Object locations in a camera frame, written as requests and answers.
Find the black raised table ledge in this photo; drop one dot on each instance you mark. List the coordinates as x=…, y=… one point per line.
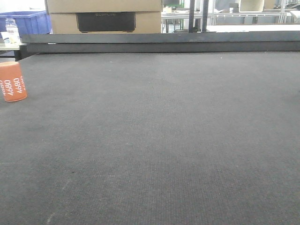
x=204, y=42

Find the blue plastic crate background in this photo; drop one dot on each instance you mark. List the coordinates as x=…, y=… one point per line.
x=28, y=22

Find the white metal rack background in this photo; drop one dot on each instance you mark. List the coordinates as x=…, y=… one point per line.
x=249, y=12

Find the orange cylindrical 4680 capacitor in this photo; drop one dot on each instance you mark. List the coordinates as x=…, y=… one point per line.
x=12, y=83

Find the dark grey table mat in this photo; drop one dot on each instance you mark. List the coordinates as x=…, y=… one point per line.
x=153, y=139

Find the clear plastic water bottle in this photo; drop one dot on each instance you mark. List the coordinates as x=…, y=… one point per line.
x=13, y=32

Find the large cardboard box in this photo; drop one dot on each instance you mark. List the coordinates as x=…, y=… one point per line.
x=105, y=16

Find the black vertical post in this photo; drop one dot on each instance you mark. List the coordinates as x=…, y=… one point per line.
x=191, y=16

